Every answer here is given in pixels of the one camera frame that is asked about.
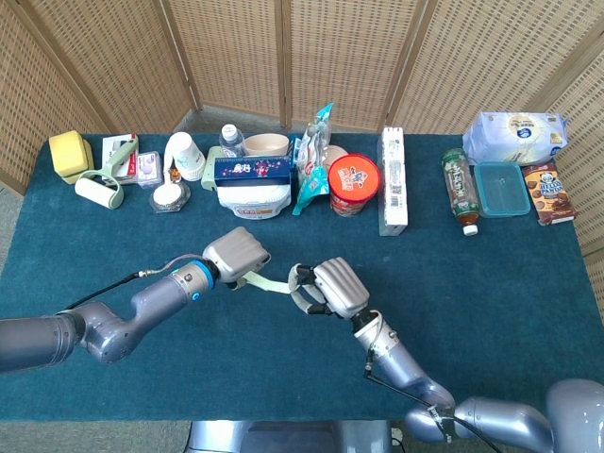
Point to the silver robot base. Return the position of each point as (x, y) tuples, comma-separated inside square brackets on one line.
[(292, 436)]

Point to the beige round cup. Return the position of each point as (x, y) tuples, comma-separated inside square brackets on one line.
[(337, 152)]

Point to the small brown orange item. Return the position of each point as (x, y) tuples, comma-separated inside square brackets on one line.
[(174, 174)]

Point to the white and red box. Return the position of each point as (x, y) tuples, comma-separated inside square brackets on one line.
[(113, 146)]

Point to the navy blue long box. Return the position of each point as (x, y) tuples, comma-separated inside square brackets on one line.
[(252, 171)]

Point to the blue felt tablecloth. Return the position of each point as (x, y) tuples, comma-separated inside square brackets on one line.
[(495, 307)]

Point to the clear water bottle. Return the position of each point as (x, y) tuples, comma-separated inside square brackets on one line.
[(231, 141)]

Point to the beige bowl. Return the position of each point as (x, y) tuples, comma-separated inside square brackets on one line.
[(266, 145)]

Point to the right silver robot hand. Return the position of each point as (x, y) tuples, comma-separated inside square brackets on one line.
[(342, 288)]

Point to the teal snack bag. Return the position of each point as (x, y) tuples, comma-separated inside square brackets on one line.
[(311, 179)]

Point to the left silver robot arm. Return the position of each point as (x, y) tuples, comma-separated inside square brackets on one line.
[(108, 330)]

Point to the white laundry pod tub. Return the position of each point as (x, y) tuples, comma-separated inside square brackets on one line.
[(255, 200)]

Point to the yellow sponge block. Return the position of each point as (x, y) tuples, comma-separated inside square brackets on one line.
[(68, 153)]

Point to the clear jar of foil cups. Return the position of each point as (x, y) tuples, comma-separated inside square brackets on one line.
[(169, 196)]

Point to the brown panda biscuit box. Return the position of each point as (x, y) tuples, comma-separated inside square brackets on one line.
[(549, 193)]

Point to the small blue packet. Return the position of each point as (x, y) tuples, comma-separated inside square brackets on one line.
[(295, 150)]

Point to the blue white tissue pack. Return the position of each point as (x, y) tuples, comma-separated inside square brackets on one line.
[(514, 137)]

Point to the red instant noodle cup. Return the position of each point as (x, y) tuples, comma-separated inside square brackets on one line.
[(354, 181)]

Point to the light green sticky note pad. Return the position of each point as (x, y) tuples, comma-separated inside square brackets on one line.
[(269, 284)]

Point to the wicker folding screen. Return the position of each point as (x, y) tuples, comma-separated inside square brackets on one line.
[(349, 56)]

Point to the teal lidded food container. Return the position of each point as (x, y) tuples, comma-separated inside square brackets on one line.
[(501, 189)]

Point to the stack of white paper cups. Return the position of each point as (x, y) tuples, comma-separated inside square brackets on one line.
[(186, 153)]

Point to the light green holder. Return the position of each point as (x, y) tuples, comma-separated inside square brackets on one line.
[(208, 172)]

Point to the green tea bottle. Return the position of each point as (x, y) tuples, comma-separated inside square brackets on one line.
[(460, 186)]

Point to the long white tissue carton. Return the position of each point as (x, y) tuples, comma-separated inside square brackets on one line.
[(393, 184)]

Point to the small clear purple box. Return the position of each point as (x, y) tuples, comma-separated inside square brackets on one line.
[(150, 169)]

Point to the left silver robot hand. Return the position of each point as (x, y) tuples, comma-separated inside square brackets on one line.
[(236, 252)]

